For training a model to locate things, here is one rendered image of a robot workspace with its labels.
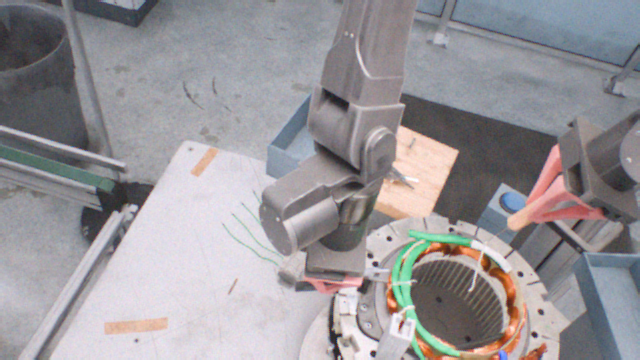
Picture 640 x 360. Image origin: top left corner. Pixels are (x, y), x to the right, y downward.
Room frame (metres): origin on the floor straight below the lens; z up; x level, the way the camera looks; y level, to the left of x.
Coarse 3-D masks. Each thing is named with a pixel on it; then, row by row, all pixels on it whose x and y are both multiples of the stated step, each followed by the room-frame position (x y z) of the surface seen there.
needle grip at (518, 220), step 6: (534, 204) 0.38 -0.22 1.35; (522, 210) 0.38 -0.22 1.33; (528, 210) 0.37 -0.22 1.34; (516, 216) 0.38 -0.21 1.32; (522, 216) 0.37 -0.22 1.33; (510, 222) 0.37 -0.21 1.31; (516, 222) 0.37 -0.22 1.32; (522, 222) 0.37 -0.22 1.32; (528, 222) 0.37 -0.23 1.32; (516, 228) 0.37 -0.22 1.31
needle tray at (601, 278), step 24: (576, 264) 0.53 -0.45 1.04; (600, 264) 0.54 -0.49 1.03; (624, 264) 0.55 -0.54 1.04; (600, 288) 0.50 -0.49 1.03; (624, 288) 0.51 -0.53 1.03; (600, 312) 0.44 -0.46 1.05; (624, 312) 0.46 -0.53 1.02; (576, 336) 0.44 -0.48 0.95; (600, 336) 0.41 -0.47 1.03; (624, 336) 0.42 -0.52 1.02
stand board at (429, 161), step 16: (400, 128) 0.74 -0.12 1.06; (400, 144) 0.70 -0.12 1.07; (416, 144) 0.71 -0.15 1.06; (432, 144) 0.72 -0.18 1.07; (400, 160) 0.66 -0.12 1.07; (416, 160) 0.67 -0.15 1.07; (432, 160) 0.68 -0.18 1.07; (448, 160) 0.68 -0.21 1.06; (416, 176) 0.63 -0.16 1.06; (432, 176) 0.64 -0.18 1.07; (384, 192) 0.58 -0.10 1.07; (400, 192) 0.59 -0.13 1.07; (416, 192) 0.59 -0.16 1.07; (432, 192) 0.60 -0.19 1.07; (384, 208) 0.55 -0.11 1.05; (400, 208) 0.55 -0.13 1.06; (416, 208) 0.56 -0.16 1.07; (432, 208) 0.57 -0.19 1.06
